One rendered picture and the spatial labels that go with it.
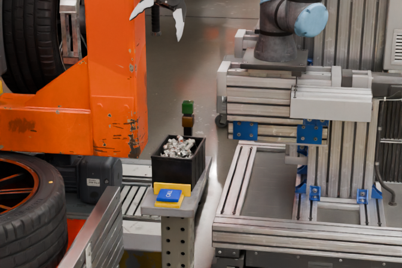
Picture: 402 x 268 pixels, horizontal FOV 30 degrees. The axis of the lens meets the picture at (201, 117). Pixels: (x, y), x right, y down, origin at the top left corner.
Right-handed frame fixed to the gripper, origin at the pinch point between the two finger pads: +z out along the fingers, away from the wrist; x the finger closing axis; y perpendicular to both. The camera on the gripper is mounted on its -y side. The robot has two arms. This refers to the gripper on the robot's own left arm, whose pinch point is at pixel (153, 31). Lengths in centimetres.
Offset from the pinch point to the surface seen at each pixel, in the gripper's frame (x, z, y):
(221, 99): -23, -7, 204
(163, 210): -23, 47, 25
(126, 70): 6.8, 11.2, 30.4
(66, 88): 24, 24, 38
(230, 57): -18, -33, 223
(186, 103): -14, 12, 53
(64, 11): 41, -2, 62
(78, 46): 32, 8, 67
